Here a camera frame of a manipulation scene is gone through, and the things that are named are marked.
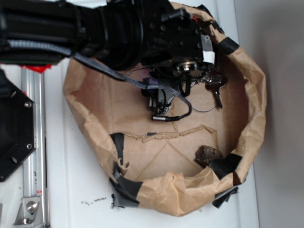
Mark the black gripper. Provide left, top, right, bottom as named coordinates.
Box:
left=140, top=0, right=216, bottom=79

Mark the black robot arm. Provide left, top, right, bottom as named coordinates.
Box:
left=0, top=0, right=215, bottom=76

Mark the silver key round head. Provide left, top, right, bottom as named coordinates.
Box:
left=205, top=70, right=228, bottom=109

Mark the dark brown rock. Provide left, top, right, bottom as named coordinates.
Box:
left=195, top=145, right=223, bottom=167

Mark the brown paper bag tray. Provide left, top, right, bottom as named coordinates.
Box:
left=64, top=6, right=267, bottom=216

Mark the red tape piece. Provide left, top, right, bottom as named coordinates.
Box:
left=20, top=64, right=52, bottom=74

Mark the grey braided cable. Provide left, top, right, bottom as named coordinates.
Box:
left=7, top=39, right=192, bottom=122

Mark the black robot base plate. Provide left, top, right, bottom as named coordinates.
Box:
left=0, top=70, right=35, bottom=182

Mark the aluminium extrusion rail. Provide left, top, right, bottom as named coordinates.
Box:
left=13, top=69, right=50, bottom=228

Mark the metal corner bracket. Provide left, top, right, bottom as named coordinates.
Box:
left=12, top=196, right=45, bottom=228

